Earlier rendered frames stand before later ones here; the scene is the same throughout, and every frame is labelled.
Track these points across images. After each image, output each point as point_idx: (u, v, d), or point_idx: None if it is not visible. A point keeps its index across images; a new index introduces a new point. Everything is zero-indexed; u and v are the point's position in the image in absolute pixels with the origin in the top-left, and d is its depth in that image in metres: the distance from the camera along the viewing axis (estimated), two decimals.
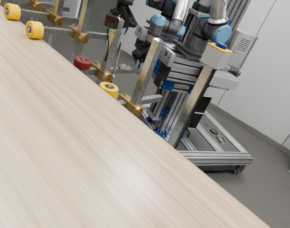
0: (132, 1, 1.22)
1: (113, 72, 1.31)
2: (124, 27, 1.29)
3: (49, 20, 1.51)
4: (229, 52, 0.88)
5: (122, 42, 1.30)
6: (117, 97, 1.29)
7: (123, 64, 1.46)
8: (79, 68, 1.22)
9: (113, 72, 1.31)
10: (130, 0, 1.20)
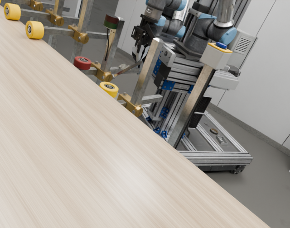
0: (159, 18, 1.14)
1: (115, 74, 1.30)
2: (148, 45, 1.21)
3: (49, 20, 1.51)
4: (229, 52, 0.88)
5: (142, 62, 1.24)
6: (117, 97, 1.29)
7: (123, 64, 1.46)
8: (79, 68, 1.22)
9: (116, 75, 1.30)
10: (156, 17, 1.12)
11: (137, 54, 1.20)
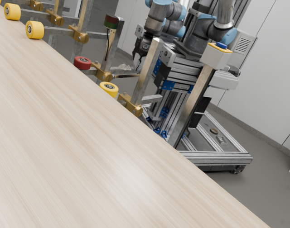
0: (154, 28, 1.12)
1: (116, 76, 1.30)
2: (145, 55, 1.19)
3: (49, 20, 1.51)
4: (229, 52, 0.88)
5: None
6: (117, 97, 1.29)
7: (123, 64, 1.46)
8: (79, 68, 1.22)
9: (116, 77, 1.30)
10: (150, 26, 1.12)
11: (132, 61, 1.21)
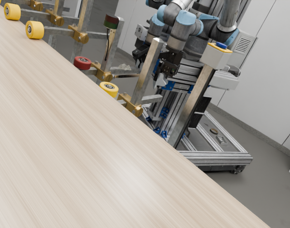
0: (166, 42, 1.10)
1: (116, 76, 1.30)
2: None
3: (49, 20, 1.51)
4: (229, 52, 0.88)
5: None
6: (117, 97, 1.29)
7: (123, 64, 1.46)
8: (79, 68, 1.22)
9: (116, 77, 1.30)
10: None
11: None
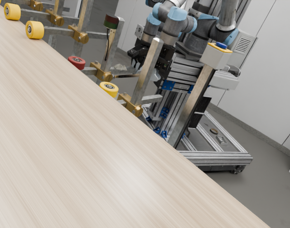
0: (159, 38, 1.13)
1: (116, 76, 1.30)
2: None
3: (49, 20, 1.51)
4: (229, 52, 0.88)
5: None
6: (117, 97, 1.29)
7: (118, 64, 1.43)
8: None
9: (116, 77, 1.30)
10: None
11: None
